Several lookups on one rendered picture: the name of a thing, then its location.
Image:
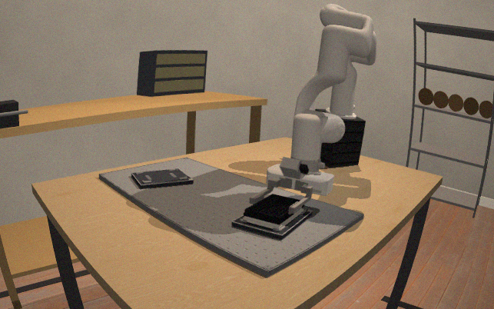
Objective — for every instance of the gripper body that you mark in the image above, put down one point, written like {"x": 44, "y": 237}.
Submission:
{"x": 322, "y": 182}

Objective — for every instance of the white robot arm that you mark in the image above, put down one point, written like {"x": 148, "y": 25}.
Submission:
{"x": 338, "y": 44}

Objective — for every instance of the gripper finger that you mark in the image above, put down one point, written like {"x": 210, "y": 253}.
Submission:
{"x": 281, "y": 182}
{"x": 303, "y": 188}

